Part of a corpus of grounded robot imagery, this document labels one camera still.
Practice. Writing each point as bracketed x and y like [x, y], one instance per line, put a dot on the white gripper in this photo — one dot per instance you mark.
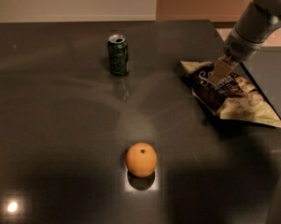
[242, 49]

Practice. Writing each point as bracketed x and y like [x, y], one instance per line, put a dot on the brown sea salt chip bag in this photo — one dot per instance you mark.
[233, 98]

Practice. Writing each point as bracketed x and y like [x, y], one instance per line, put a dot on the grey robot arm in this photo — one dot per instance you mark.
[259, 20]

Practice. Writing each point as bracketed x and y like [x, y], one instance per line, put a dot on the green soda can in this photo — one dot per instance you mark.
[118, 55]

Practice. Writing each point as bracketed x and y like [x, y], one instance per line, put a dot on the orange fruit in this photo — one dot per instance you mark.
[141, 159]

